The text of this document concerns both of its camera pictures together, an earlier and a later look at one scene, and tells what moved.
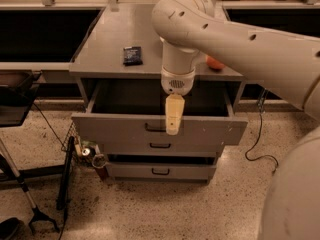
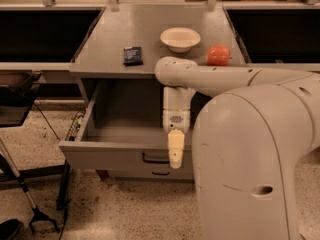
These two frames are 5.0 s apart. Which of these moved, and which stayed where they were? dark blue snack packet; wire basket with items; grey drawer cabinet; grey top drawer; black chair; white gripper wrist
Moved: grey top drawer; wire basket with items; white gripper wrist
Stayed: dark blue snack packet; black chair; grey drawer cabinet
